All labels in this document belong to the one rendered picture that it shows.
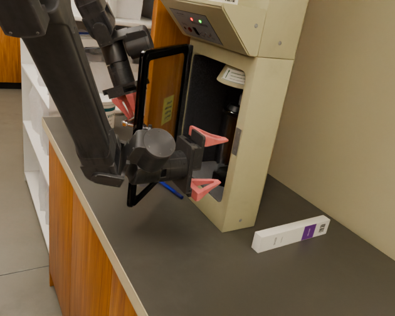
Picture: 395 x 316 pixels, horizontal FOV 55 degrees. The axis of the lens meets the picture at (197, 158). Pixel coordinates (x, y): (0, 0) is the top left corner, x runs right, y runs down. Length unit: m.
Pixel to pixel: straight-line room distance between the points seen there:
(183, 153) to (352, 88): 0.67
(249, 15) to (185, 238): 0.56
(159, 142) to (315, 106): 0.80
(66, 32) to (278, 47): 0.57
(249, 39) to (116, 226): 0.57
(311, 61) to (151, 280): 0.88
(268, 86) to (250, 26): 0.16
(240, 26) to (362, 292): 0.67
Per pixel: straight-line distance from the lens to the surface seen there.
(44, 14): 0.42
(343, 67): 1.28
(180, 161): 0.72
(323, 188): 1.34
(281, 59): 0.94
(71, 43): 0.47
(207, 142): 0.72
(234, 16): 0.84
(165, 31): 1.18
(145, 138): 0.64
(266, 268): 0.97
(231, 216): 1.04
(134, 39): 0.98
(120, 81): 0.98
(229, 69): 1.02
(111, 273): 1.09
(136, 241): 0.98
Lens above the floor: 1.51
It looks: 22 degrees down
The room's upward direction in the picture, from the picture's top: 9 degrees clockwise
